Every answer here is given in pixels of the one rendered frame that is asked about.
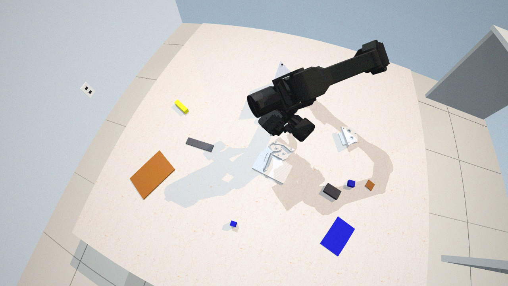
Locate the yellow rectangular block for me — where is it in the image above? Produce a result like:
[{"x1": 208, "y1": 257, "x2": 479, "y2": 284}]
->
[{"x1": 174, "y1": 100, "x2": 189, "y2": 114}]

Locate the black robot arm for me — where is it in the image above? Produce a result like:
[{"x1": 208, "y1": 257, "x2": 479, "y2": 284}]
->
[{"x1": 247, "y1": 40, "x2": 390, "y2": 136}]

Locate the orange flat square plate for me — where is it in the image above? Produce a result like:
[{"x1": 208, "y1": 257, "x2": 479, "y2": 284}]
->
[{"x1": 365, "y1": 180, "x2": 375, "y2": 191}]

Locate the orange flat rectangular plate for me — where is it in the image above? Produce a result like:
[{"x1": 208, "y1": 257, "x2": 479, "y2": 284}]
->
[{"x1": 130, "y1": 150, "x2": 175, "y2": 199}]

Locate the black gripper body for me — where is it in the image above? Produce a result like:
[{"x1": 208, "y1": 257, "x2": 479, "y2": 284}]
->
[{"x1": 277, "y1": 106, "x2": 315, "y2": 142}]

